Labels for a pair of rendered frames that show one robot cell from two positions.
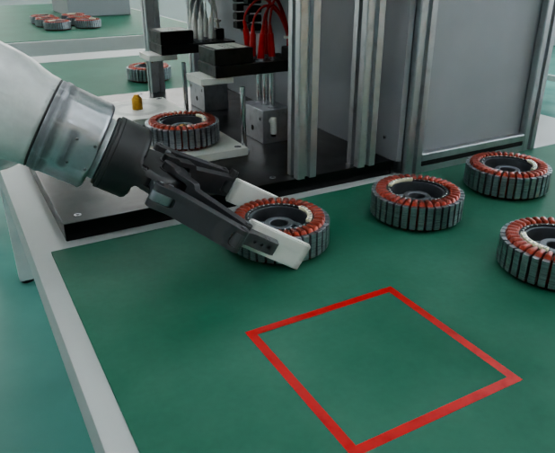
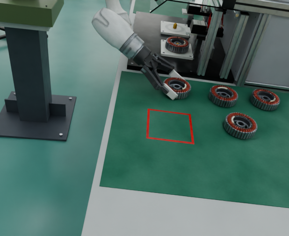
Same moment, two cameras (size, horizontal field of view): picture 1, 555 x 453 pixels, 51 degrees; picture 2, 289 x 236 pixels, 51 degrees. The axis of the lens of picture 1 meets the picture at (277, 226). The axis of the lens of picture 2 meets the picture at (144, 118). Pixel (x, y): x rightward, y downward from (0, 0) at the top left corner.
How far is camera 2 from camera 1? 0.64 m
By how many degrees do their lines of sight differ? 25
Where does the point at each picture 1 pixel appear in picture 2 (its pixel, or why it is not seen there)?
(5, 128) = (116, 42)
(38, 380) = not seen: hidden behind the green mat
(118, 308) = (126, 91)
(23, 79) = (123, 33)
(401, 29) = (249, 40)
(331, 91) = not seen: hidden behind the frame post
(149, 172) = (145, 62)
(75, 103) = (133, 41)
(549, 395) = (195, 149)
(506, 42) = not seen: outside the picture
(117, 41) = not seen: outside the picture
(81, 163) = (130, 55)
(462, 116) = (267, 73)
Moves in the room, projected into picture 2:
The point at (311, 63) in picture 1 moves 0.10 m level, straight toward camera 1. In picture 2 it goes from (211, 42) to (199, 50)
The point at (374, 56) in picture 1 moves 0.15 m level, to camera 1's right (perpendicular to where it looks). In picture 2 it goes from (235, 45) to (271, 58)
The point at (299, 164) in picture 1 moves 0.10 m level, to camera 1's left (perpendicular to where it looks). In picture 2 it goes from (198, 70) to (178, 62)
